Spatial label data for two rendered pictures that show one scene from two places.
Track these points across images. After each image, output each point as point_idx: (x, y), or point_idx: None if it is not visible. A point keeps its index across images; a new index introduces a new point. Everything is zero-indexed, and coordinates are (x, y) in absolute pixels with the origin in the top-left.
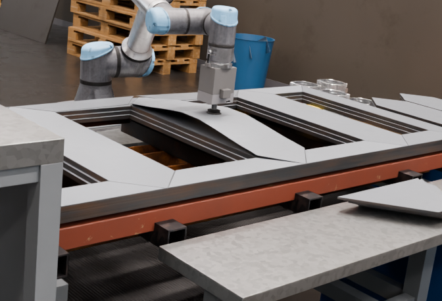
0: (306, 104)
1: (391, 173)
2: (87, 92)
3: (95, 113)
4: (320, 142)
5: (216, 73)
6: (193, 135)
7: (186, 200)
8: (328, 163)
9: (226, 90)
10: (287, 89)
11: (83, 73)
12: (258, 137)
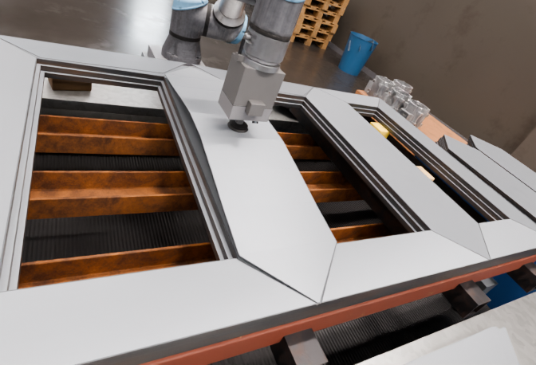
0: (374, 129)
1: (449, 287)
2: (171, 44)
3: (104, 73)
4: None
5: (246, 76)
6: (192, 154)
7: None
8: (363, 295)
9: (257, 104)
10: (364, 99)
11: (171, 23)
12: (272, 198)
